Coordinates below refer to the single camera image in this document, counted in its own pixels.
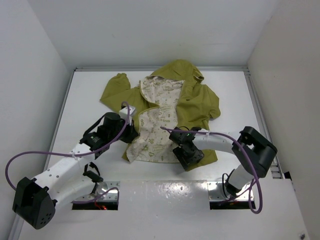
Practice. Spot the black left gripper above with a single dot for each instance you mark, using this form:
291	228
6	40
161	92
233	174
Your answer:
131	132

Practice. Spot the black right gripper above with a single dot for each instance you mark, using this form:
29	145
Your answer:
185	160

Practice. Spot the olive green hooded jacket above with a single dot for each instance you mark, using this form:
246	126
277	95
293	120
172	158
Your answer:
172	96

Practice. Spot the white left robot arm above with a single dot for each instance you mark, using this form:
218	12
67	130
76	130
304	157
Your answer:
76	174

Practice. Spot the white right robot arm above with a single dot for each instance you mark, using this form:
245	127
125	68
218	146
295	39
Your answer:
254	152

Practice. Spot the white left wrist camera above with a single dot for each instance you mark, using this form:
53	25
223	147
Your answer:
127	111

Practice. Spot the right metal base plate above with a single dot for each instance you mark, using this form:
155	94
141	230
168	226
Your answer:
216	194

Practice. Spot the metal base plate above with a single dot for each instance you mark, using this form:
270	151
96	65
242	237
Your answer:
216	194
107	191

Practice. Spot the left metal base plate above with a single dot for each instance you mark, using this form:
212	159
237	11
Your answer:
107	191

